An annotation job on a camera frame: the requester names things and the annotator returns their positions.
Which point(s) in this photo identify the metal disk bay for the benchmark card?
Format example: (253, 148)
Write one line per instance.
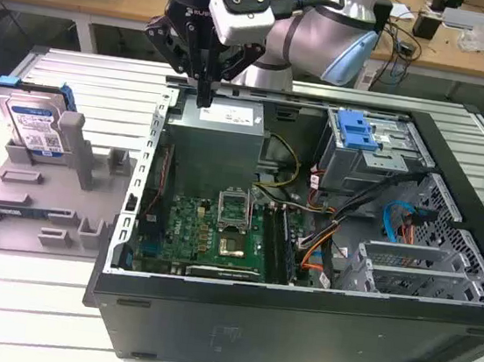
(411, 281)

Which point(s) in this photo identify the black graphics card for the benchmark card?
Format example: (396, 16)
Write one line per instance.
(222, 273)

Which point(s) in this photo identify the grey parts rack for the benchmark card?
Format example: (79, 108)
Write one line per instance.
(46, 192)

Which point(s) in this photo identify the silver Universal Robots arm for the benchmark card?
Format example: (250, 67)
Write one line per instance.
(314, 26)

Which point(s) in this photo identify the RAM stick on rack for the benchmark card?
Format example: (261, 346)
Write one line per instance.
(22, 211)

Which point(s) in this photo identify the hard disk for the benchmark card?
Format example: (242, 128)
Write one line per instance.
(33, 120)

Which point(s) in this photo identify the blue plastic cage latch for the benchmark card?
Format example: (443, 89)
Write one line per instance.
(354, 128)

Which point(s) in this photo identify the wooden desk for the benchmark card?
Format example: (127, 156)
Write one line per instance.
(135, 4)

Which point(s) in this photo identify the black open PC case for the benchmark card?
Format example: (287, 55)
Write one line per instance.
(251, 323)

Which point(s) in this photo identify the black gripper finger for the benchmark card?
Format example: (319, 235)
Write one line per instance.
(171, 40)
(238, 63)

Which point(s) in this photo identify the CPU socket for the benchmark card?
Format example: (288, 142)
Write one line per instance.
(232, 247)

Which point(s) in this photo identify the grey power supply unit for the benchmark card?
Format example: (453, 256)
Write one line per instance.
(210, 150)

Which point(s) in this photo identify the clear plastic wrapping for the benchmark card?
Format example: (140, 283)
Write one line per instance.
(476, 39)

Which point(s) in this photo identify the flat grey box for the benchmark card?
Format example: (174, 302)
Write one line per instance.
(465, 18)

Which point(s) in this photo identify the small black box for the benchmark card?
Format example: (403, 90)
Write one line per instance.
(426, 27)

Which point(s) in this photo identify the large black box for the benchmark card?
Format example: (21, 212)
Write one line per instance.
(383, 17)

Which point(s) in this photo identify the RAM stick in slot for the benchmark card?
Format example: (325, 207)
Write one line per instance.
(287, 248)

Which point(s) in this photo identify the grey metal drive cage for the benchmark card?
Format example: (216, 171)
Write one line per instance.
(358, 173)

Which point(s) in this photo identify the green motherboard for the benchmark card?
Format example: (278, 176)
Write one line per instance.
(191, 236)

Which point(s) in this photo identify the black case fan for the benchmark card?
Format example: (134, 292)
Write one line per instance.
(153, 188)

